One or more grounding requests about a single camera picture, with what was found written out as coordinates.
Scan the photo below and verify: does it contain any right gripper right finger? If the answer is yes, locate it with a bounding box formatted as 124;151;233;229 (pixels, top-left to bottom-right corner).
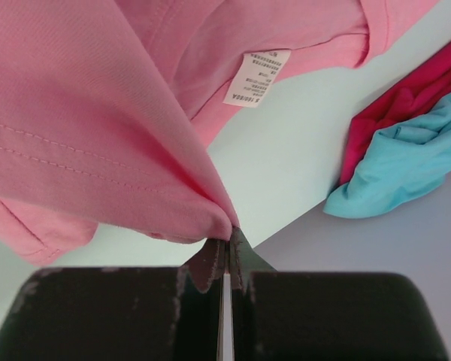
228;229;449;360

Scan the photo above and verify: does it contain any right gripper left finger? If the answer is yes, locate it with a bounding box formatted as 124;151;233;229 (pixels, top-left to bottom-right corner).
0;240;226;360

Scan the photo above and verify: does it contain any pink t shirt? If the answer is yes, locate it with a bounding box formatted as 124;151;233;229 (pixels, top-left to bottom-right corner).
0;1;434;265

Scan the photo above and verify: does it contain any folded light blue t shirt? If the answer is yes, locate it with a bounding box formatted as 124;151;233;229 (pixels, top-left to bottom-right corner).
323;93;451;219

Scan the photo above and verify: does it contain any folded red t shirt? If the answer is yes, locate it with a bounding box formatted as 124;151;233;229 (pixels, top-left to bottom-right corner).
339;42;451;185

